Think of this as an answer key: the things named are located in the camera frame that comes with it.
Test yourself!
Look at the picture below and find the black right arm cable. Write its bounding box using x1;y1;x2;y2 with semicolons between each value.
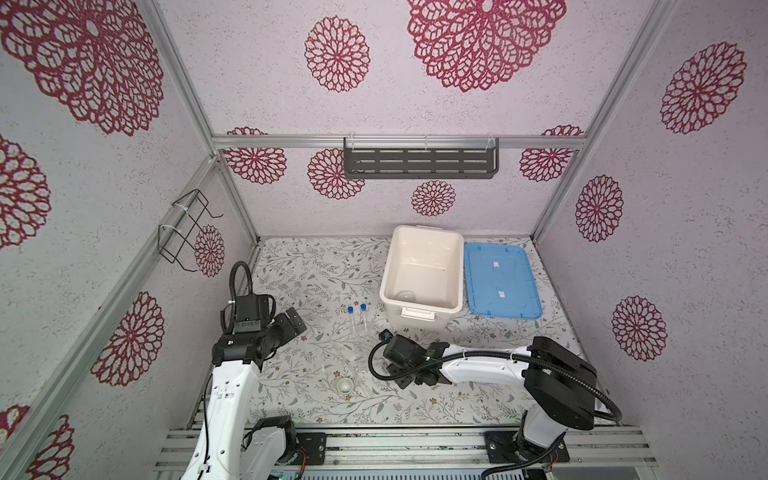
367;338;625;480

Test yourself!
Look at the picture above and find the large white porcelain bowl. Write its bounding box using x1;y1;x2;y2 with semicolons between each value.
396;290;416;303

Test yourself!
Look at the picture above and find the white plastic storage bin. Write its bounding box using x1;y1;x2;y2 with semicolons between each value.
379;225;465;331

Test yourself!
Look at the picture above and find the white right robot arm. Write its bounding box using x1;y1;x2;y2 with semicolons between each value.
367;330;623;468

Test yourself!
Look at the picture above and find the aluminium frame corner post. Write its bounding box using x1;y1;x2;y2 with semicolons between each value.
531;0;679;247

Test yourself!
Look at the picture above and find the dark grey wall shelf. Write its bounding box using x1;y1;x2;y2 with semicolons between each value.
342;138;499;180

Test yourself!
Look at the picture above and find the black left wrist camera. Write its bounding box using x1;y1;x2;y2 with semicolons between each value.
231;293;276;334

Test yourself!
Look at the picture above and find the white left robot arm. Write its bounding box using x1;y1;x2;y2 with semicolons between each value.
182;308;309;479

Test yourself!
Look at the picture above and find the black wire wall rack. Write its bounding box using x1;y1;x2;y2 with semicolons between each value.
156;189;223;273

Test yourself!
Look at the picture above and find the blue capped test tube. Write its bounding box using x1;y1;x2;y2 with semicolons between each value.
347;305;357;341
359;303;369;335

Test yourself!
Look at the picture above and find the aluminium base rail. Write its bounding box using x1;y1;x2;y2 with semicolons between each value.
149;424;658;472

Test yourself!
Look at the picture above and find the blue plastic lid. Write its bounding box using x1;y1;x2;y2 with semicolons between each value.
464;243;543;320

